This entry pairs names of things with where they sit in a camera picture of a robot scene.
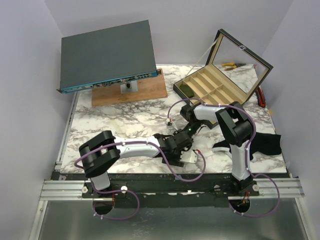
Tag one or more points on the green rolled underwear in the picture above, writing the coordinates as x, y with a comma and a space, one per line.
187, 90

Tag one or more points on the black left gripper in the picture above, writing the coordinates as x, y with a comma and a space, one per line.
176, 162

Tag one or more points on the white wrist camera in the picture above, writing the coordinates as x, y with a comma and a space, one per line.
189, 157
170, 126

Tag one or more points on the yellow handled pliers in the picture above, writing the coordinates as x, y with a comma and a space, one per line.
231, 66

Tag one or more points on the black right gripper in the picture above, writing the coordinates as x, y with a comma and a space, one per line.
191, 128

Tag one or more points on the wooden board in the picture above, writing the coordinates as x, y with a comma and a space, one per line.
139, 90

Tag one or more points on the red black utility knife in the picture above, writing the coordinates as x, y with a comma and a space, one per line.
260, 97

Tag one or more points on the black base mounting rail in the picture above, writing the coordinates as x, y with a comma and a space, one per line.
166, 191

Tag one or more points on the black white underwear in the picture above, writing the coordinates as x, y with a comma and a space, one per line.
264, 143

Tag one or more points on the black compartment organizer box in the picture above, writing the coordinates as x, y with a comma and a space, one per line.
213, 85

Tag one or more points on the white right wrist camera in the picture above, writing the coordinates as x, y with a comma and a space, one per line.
170, 126

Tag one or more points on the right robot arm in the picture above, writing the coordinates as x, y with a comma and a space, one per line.
238, 129

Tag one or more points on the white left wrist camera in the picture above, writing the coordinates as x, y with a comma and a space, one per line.
189, 157

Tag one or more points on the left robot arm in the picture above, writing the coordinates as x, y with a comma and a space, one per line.
102, 151

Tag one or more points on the metal switch stand bracket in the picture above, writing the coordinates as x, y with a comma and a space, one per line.
129, 87

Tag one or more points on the grey network switch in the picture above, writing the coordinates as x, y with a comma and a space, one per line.
105, 57

